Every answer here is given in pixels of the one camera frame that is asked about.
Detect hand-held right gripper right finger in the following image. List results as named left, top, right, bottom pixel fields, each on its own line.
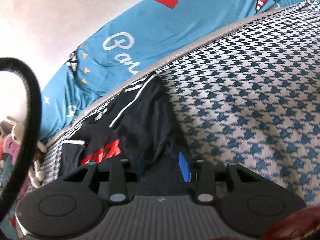
left=179, top=151, right=261, bottom=203

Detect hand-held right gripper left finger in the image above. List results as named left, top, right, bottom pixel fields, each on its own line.
left=64, top=152, right=148, bottom=203

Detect black pants with white stripes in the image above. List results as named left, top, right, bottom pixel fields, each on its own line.
left=95, top=75, right=190, bottom=180

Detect houndstooth bed mattress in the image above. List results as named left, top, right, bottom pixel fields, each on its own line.
left=7, top=0, right=320, bottom=230

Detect rabbit plush toy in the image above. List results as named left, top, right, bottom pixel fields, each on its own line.
left=0, top=116, right=47, bottom=188

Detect purple moon plush pillow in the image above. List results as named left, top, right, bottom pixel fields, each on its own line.
left=0, top=134, right=28, bottom=200

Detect teal printed bed bumper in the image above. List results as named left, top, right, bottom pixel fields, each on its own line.
left=0, top=152, right=28, bottom=230

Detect blue printed bed sheet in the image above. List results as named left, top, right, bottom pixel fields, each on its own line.
left=37, top=0, right=320, bottom=140

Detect black cable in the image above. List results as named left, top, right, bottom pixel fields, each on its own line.
left=0, top=57, right=42, bottom=200

